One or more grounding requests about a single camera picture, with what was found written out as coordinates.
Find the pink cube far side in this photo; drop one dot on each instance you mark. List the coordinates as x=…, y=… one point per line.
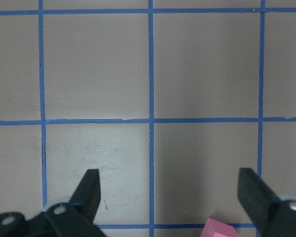
x=214, y=228

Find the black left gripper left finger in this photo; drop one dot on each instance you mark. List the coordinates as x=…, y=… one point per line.
x=86, y=197

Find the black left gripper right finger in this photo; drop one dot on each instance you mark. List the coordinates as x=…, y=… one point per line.
x=257, y=199

